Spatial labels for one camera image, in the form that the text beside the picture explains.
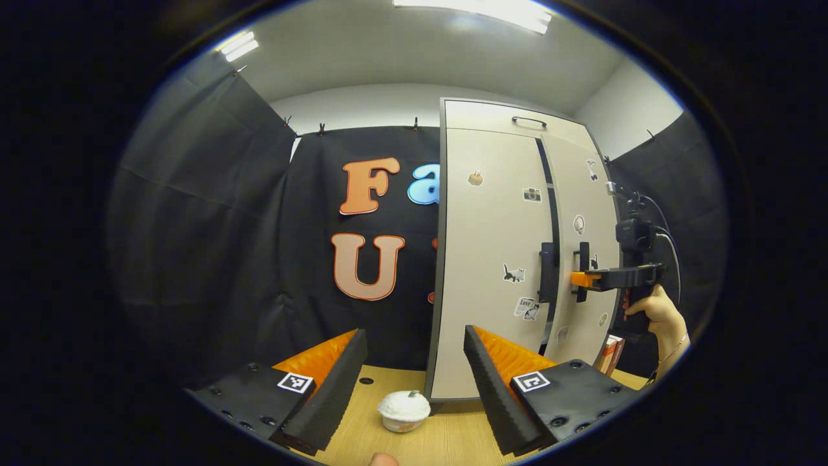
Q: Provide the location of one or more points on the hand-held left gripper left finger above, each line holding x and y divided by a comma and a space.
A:
339, 382

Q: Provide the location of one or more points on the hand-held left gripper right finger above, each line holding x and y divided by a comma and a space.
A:
490, 388

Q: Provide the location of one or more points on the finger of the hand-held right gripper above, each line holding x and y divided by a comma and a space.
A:
585, 279

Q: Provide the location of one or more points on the cabinet door with black-cat sticker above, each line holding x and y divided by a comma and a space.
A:
582, 194

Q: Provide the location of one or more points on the cabinet door with camera sticker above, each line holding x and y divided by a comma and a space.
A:
485, 239

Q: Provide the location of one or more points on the white double-door shoe cabinet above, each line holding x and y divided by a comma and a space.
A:
479, 113

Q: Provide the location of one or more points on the white lidded bowl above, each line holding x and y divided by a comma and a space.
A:
403, 408

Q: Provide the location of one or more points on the orange and white book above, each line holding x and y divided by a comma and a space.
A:
608, 359

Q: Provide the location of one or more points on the black backdrop cloth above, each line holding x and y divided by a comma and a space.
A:
194, 226

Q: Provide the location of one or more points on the long ceiling light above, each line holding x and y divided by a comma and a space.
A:
472, 10

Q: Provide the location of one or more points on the small ceiling light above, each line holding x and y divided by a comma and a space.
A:
238, 46

